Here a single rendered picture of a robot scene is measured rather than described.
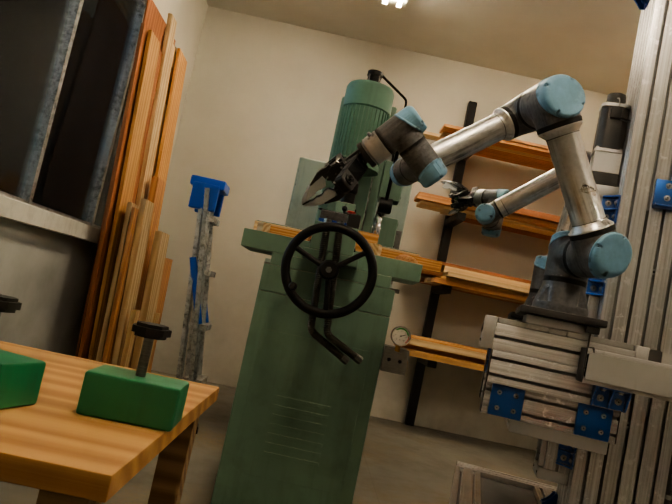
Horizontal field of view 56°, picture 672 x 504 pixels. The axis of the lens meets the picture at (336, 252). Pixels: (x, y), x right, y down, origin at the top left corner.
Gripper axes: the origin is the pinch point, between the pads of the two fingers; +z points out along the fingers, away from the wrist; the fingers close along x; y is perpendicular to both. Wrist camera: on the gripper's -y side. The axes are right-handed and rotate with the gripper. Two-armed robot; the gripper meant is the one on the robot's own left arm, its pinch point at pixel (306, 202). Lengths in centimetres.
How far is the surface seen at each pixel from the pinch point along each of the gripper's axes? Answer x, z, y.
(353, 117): -2, -17, 68
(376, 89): 0, -29, 72
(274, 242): -14.1, 25.9, 39.8
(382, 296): -48, 7, 30
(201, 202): 0, 64, 119
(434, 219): -137, -2, 283
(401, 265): -45, -3, 35
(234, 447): -52, 72, 9
